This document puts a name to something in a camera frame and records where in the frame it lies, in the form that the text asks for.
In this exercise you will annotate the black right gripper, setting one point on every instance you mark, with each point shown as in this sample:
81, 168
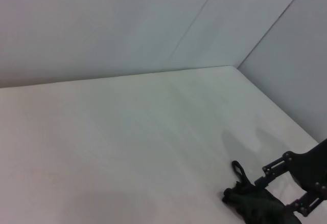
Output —
313, 167

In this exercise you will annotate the dark blue rag with loop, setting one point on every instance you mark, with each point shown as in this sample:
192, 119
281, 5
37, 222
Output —
250, 203

